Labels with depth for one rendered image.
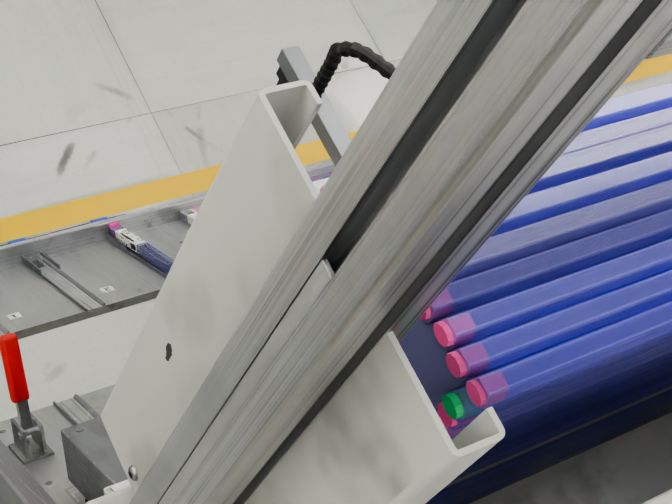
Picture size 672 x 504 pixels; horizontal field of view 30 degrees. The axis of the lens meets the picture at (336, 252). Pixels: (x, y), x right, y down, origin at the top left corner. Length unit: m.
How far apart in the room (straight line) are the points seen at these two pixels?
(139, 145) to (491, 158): 2.26
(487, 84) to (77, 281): 1.18
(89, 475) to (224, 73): 1.83
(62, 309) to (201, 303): 0.84
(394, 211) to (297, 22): 2.55
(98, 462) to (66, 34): 1.82
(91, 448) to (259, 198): 0.53
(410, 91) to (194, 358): 0.27
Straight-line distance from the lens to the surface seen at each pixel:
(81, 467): 1.01
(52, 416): 1.19
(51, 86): 2.63
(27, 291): 1.47
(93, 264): 1.52
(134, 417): 0.70
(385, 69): 0.77
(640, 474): 0.88
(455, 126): 0.34
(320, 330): 0.43
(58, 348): 2.32
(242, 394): 0.50
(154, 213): 1.62
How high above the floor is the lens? 2.07
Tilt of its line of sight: 53 degrees down
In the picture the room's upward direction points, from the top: 34 degrees clockwise
